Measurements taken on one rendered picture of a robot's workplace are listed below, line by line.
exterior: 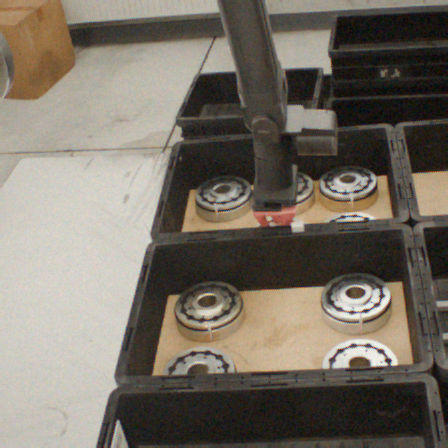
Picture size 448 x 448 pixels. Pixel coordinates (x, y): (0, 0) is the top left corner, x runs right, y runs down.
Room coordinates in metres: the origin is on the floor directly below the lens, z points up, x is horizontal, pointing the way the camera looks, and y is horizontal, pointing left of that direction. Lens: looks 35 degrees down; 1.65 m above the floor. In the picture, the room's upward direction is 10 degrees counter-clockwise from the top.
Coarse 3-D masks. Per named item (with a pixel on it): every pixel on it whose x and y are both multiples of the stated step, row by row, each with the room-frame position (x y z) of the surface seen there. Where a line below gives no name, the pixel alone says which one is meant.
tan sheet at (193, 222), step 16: (384, 176) 1.22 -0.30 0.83; (192, 192) 1.28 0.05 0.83; (384, 192) 1.17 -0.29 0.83; (192, 208) 1.23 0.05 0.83; (320, 208) 1.16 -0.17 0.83; (368, 208) 1.13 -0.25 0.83; (384, 208) 1.12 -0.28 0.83; (192, 224) 1.18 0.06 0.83; (208, 224) 1.17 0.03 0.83; (224, 224) 1.16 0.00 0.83; (240, 224) 1.15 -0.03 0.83
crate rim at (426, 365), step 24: (168, 240) 1.00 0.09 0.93; (192, 240) 1.00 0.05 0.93; (216, 240) 0.98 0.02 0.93; (240, 240) 0.97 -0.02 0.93; (264, 240) 0.97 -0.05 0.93; (408, 240) 0.90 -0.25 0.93; (144, 264) 0.96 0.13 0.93; (408, 264) 0.85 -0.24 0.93; (144, 288) 0.90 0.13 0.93; (120, 360) 0.76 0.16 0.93; (432, 360) 0.67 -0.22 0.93; (120, 384) 0.72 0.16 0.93
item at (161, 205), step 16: (352, 128) 1.24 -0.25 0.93; (368, 128) 1.23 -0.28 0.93; (384, 128) 1.23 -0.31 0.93; (176, 144) 1.29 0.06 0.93; (192, 144) 1.29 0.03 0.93; (176, 160) 1.24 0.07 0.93; (400, 176) 1.07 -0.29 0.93; (160, 192) 1.14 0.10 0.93; (400, 192) 1.04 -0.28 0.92; (160, 208) 1.10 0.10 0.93; (400, 208) 0.98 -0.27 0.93; (160, 224) 1.05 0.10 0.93; (304, 224) 0.98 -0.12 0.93; (320, 224) 0.98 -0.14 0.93; (336, 224) 0.97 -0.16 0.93; (352, 224) 0.96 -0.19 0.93; (368, 224) 0.96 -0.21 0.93; (384, 224) 0.95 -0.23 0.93
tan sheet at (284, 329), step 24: (312, 288) 0.95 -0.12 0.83; (168, 312) 0.95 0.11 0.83; (264, 312) 0.92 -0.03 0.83; (288, 312) 0.91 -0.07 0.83; (312, 312) 0.90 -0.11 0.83; (168, 336) 0.90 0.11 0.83; (240, 336) 0.87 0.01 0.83; (264, 336) 0.86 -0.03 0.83; (288, 336) 0.86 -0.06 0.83; (312, 336) 0.85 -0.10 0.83; (336, 336) 0.84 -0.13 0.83; (360, 336) 0.83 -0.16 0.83; (384, 336) 0.82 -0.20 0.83; (408, 336) 0.81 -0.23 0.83; (168, 360) 0.85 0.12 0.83; (240, 360) 0.82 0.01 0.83; (264, 360) 0.82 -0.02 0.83; (288, 360) 0.81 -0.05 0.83; (312, 360) 0.80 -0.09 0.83; (408, 360) 0.77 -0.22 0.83
